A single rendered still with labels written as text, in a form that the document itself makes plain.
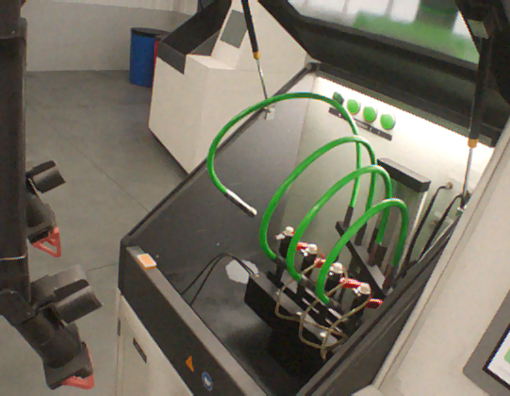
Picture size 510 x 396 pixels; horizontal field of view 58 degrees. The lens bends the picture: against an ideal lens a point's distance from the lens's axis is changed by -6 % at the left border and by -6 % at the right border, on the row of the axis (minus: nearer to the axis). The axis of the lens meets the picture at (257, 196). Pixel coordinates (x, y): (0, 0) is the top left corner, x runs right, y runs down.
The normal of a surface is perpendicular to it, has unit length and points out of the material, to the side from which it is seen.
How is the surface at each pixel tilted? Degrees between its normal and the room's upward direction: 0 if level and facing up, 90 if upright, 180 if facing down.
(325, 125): 90
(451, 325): 76
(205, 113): 90
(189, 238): 90
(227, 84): 90
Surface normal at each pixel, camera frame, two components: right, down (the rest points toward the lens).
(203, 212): 0.59, 0.43
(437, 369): -0.73, -0.11
